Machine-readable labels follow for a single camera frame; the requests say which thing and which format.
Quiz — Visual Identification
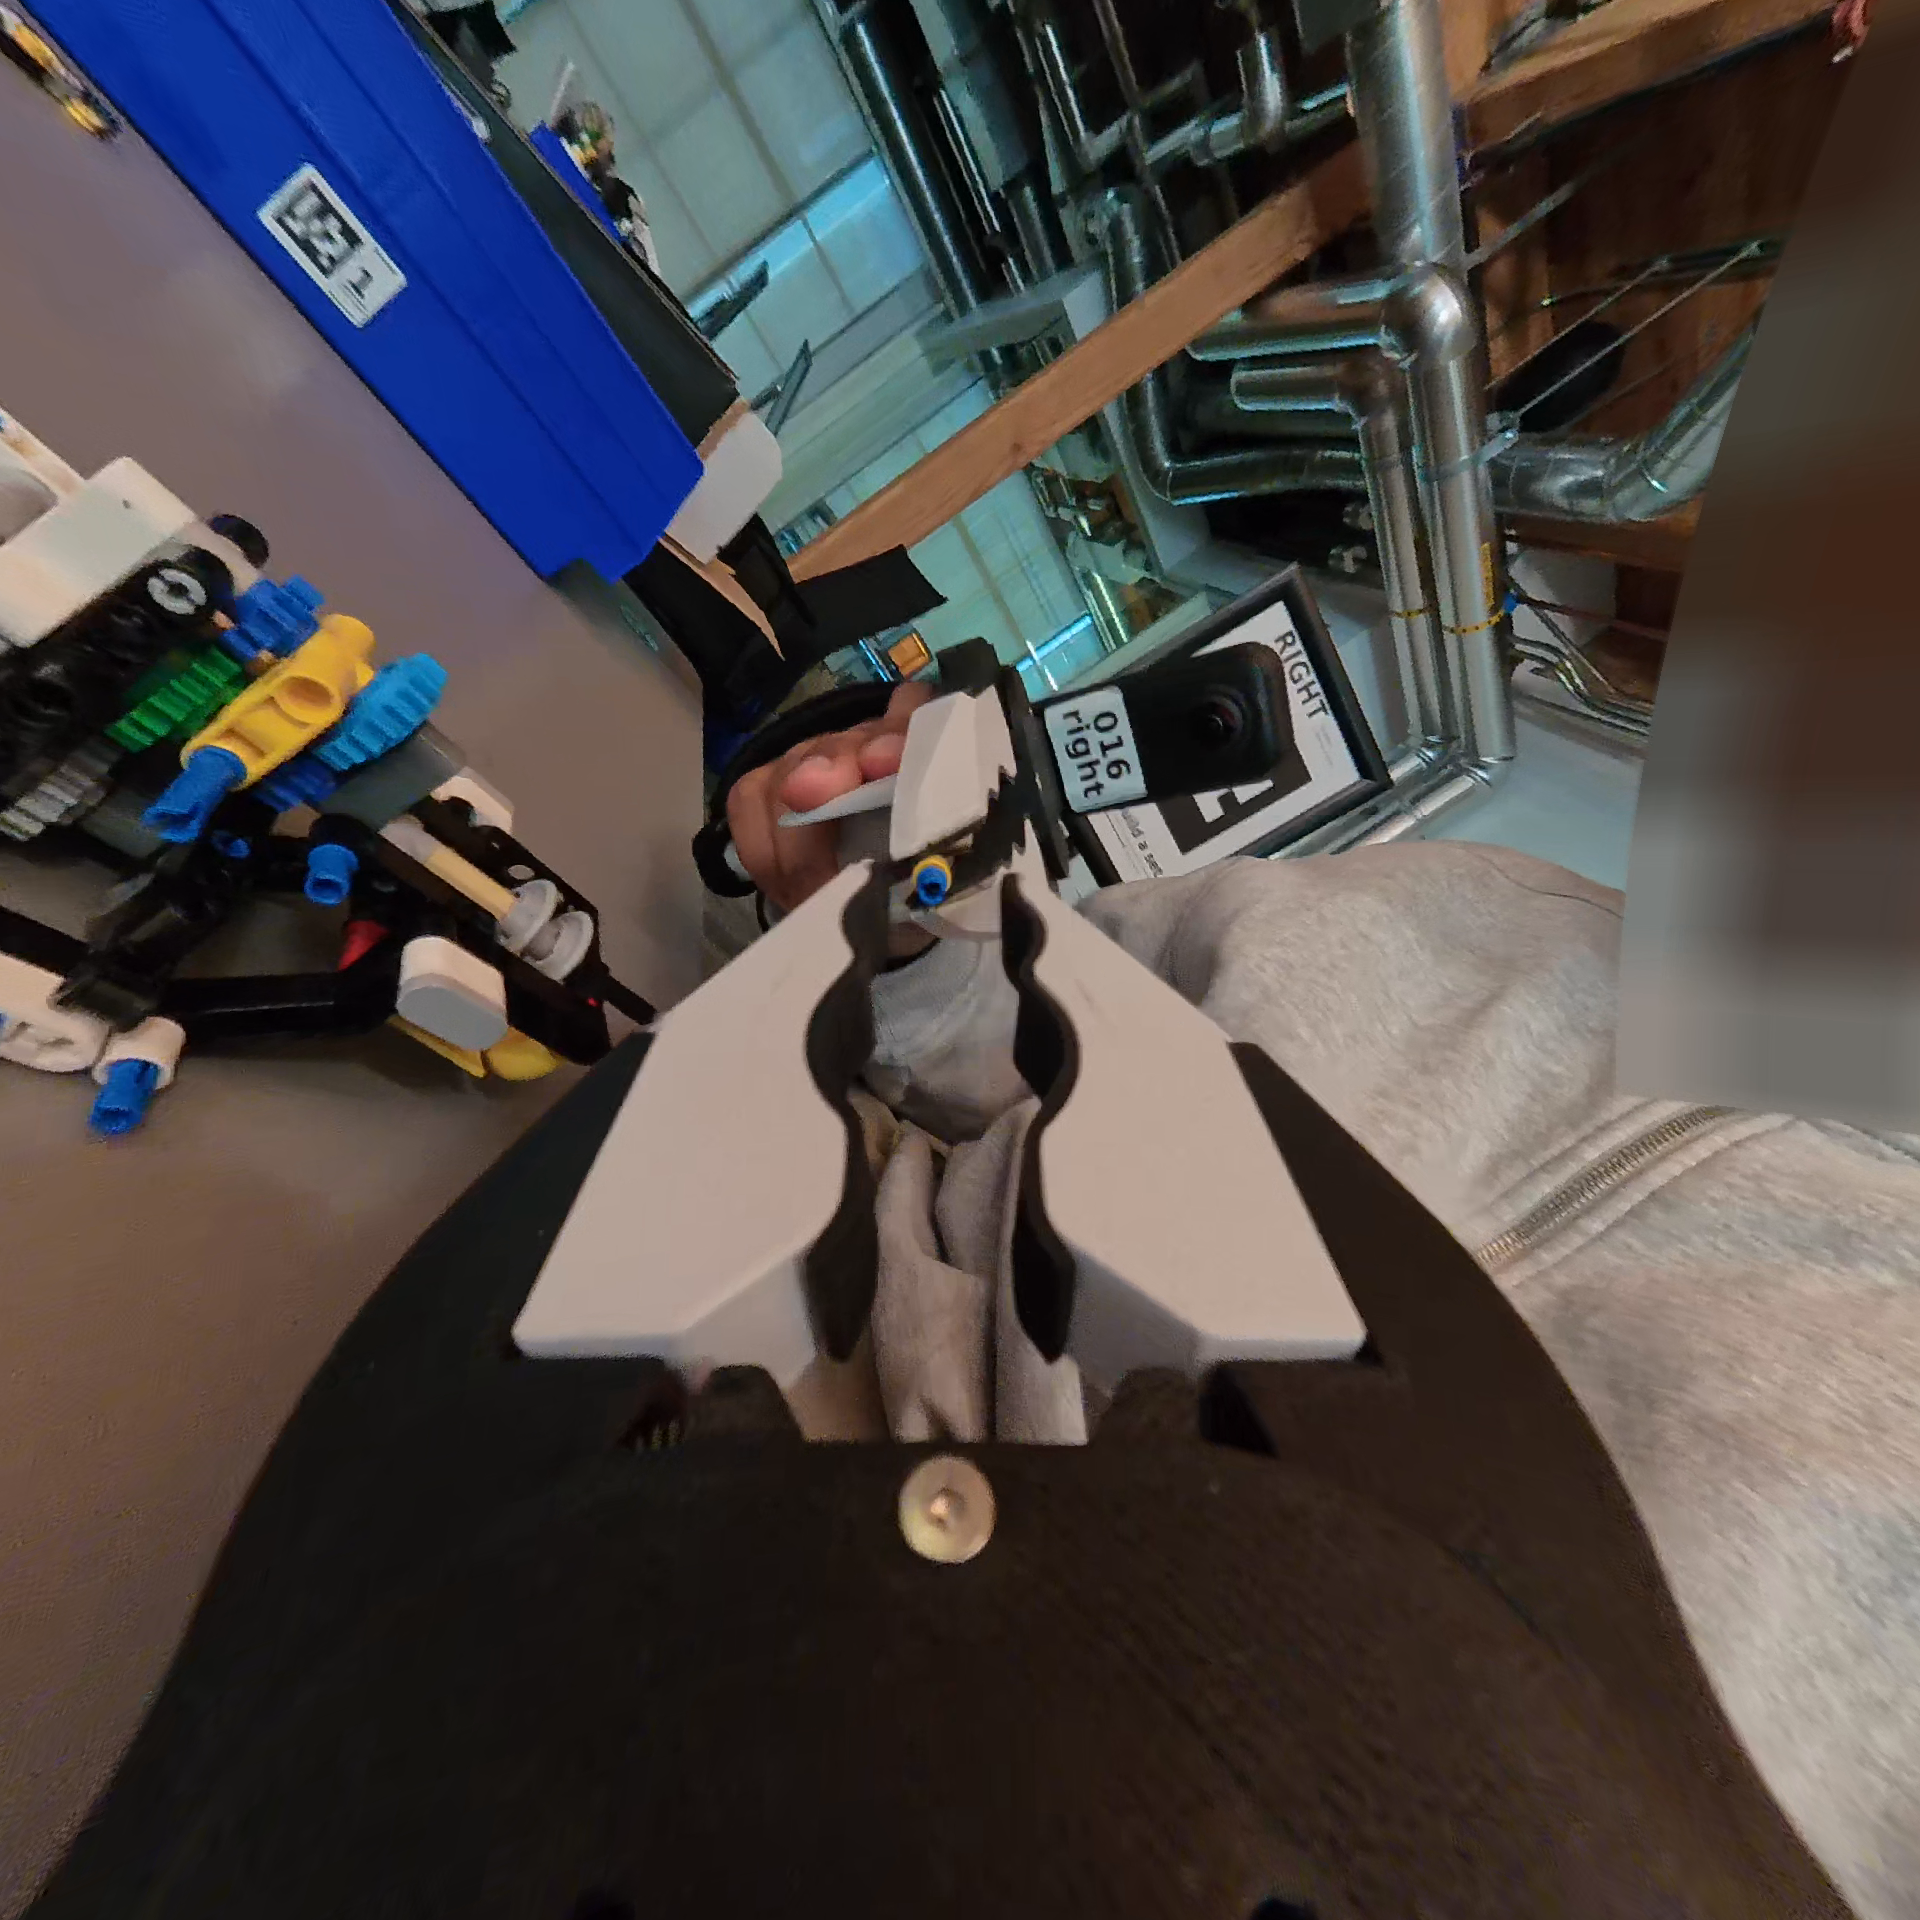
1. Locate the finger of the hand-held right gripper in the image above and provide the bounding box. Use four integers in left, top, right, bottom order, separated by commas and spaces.
884, 692, 1016, 873
772, 790, 900, 873

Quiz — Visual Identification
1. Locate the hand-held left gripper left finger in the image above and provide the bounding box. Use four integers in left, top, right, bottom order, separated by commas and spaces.
514, 873, 884, 1395

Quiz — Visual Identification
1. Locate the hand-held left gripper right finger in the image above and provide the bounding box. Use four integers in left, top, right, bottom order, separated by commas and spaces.
997, 878, 1365, 1405

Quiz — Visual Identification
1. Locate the black yellow lego vehicle model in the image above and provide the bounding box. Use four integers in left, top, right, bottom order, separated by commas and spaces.
0, 416, 658, 1140

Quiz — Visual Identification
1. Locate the person's right forearm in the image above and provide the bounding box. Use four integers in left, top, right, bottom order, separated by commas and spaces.
863, 919, 1039, 1140

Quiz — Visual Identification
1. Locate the small yellow black lego piece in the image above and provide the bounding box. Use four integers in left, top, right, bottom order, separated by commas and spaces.
0, 19, 118, 137

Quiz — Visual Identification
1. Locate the person's right hand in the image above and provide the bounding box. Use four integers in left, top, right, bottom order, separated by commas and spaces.
721, 714, 911, 932

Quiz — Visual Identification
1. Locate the wooden ceiling beam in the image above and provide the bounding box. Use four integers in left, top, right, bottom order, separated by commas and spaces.
785, 0, 1854, 584

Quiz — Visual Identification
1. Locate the silver metal pipe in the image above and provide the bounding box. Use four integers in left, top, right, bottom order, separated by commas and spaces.
1354, 0, 1520, 771

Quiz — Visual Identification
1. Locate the blue storage bin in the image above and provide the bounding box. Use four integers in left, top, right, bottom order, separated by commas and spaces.
25, 0, 711, 584

